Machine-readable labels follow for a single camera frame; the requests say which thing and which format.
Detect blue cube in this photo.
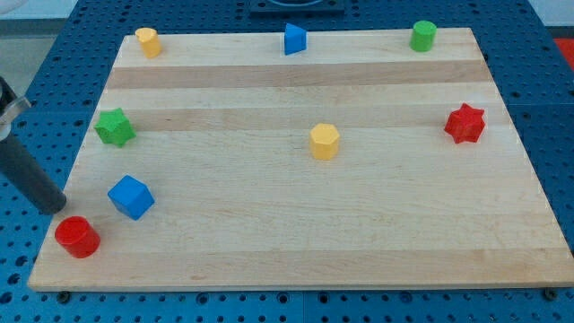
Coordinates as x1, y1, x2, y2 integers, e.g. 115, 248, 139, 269
108, 175, 155, 221

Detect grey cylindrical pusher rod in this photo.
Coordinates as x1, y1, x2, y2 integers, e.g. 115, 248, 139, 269
1, 133, 66, 214

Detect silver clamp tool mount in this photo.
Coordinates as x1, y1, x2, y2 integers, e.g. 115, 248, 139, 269
1, 78, 31, 140

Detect green cylinder block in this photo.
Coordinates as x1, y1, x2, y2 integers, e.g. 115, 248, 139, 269
409, 20, 438, 52

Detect red cylinder block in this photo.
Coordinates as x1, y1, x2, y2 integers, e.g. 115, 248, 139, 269
55, 215, 100, 258

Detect wooden board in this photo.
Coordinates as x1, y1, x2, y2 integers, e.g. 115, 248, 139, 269
28, 28, 573, 292

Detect green star block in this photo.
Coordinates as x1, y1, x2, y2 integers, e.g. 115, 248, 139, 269
94, 108, 136, 147

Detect blue triangle block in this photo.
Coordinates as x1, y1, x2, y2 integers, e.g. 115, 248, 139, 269
283, 23, 308, 56

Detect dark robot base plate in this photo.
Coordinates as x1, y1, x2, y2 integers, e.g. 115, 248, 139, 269
249, 0, 345, 16

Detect yellow hexagon block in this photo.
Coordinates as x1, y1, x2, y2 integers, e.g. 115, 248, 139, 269
309, 123, 340, 160

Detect red star block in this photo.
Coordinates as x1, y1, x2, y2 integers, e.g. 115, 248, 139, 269
444, 103, 485, 144

